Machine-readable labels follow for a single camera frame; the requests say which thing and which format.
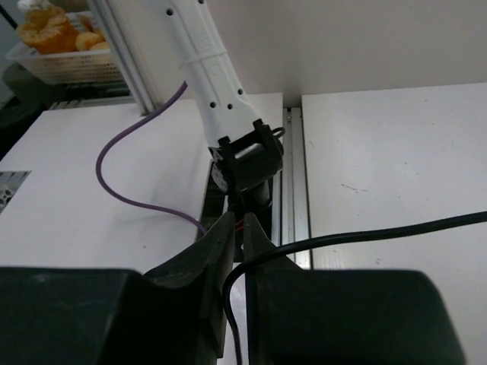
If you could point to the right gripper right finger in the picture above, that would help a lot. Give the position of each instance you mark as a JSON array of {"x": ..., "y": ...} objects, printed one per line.
[{"x": 297, "y": 316}]

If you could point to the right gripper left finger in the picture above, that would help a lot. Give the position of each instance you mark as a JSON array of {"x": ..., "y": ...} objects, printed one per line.
[{"x": 171, "y": 314}]

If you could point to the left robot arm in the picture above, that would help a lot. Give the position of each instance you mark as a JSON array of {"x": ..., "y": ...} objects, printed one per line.
[{"x": 246, "y": 152}]

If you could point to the white plastic basket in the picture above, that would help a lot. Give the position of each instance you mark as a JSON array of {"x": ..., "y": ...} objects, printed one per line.
[{"x": 69, "y": 67}]

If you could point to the orange bread pieces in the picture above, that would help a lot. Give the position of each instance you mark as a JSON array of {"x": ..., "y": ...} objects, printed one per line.
[{"x": 47, "y": 29}]

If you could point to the aluminium front rail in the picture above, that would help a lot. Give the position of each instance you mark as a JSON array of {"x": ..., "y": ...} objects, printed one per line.
[{"x": 295, "y": 217}]

